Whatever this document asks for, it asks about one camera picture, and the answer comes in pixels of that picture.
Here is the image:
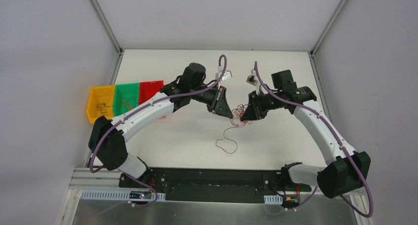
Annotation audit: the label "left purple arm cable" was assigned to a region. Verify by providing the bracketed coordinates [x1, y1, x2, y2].
[89, 55, 228, 208]

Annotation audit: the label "aluminium frame rail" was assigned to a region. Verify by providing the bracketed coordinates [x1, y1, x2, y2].
[69, 167, 363, 195]

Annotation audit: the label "dark thin cable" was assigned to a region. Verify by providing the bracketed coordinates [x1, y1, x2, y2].
[96, 102, 111, 116]

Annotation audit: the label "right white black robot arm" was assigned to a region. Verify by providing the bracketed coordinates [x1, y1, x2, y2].
[240, 70, 371, 198]

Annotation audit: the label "red plastic bin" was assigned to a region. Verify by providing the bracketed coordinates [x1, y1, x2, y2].
[138, 80, 164, 105]

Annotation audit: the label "left controller circuit board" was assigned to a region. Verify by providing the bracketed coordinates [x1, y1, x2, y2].
[129, 191, 152, 200]

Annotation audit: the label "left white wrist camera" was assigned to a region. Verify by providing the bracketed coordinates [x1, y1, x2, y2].
[215, 66, 232, 81]

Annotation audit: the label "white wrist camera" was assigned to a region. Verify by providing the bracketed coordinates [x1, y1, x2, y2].
[215, 66, 232, 81]
[246, 69, 258, 86]

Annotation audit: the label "red orange cable bundle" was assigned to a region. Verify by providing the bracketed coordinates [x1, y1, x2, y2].
[230, 104, 253, 128]

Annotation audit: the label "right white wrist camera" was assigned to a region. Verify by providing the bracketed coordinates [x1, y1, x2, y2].
[246, 69, 258, 86]

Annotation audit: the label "right controller circuit board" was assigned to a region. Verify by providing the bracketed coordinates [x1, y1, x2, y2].
[281, 197, 300, 209]

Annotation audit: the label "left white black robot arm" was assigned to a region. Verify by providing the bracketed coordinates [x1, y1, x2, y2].
[88, 63, 233, 188]

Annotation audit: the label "white slotted cable duct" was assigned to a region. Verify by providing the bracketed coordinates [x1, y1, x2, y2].
[80, 189, 166, 202]
[264, 195, 283, 205]

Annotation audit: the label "yellow plastic bin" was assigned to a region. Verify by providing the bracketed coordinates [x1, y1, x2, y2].
[86, 85, 115, 124]

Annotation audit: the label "controller circuit board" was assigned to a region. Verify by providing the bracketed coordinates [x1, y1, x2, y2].
[129, 191, 152, 200]
[281, 197, 300, 209]

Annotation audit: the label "green plastic bin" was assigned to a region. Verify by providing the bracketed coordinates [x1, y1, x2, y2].
[112, 82, 139, 116]

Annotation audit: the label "right white slotted cable duct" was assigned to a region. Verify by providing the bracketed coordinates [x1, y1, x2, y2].
[264, 195, 283, 205]

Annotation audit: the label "left white slotted cable duct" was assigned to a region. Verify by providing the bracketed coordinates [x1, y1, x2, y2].
[80, 189, 166, 202]

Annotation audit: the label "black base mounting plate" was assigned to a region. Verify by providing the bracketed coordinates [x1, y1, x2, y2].
[118, 167, 312, 204]

